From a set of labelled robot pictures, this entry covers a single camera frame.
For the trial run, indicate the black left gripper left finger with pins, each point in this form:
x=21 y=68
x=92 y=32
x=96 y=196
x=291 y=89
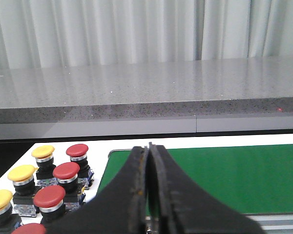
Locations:
x=119 y=208

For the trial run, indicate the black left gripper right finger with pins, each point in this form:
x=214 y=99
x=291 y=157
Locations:
x=180 y=206

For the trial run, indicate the red mushroom push button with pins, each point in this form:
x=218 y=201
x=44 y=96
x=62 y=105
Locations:
x=78 y=154
x=66 y=175
x=49 y=200
x=31 y=228

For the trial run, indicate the green conveyor belt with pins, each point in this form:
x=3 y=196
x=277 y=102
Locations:
x=250 y=179

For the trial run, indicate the yellow mushroom push button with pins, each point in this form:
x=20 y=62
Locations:
x=45 y=162
x=25 y=190
x=8 y=220

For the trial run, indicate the grey speckled stone counter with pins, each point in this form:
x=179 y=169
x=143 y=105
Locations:
x=227 y=95

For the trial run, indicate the white pleated curtain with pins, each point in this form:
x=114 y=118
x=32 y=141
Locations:
x=52 y=33

